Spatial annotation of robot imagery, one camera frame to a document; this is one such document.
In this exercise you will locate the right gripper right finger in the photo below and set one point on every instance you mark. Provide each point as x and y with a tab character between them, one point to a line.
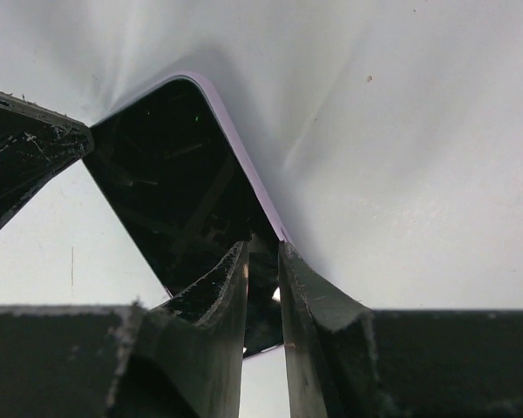
329	344

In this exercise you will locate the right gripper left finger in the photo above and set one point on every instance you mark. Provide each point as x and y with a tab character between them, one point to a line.
186	359

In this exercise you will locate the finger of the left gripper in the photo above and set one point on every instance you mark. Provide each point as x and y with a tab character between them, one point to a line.
36	145

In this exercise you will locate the translucent purple phone case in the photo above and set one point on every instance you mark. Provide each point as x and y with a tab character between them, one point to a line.
264	318

